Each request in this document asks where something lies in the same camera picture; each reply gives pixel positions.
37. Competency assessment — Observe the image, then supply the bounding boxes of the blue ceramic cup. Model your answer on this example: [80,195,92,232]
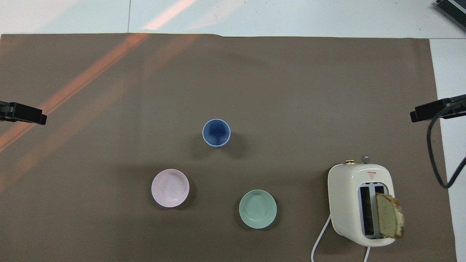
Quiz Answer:
[202,119,231,148]

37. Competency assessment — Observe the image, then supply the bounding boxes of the black cable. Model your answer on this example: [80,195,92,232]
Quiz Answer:
[427,105,466,189]

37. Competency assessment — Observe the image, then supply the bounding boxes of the green plate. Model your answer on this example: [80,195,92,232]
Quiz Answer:
[239,189,277,229]

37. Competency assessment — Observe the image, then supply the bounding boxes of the grey ribbed box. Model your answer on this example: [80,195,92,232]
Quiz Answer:
[435,0,466,32]

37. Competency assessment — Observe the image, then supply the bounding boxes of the white power cord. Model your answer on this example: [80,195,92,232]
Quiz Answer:
[311,214,371,262]

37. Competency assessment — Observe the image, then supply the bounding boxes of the slice of bread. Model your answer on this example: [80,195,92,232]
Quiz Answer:
[376,193,405,239]

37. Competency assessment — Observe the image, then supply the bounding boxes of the cream white toaster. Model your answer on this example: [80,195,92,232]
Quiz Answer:
[327,156,395,247]

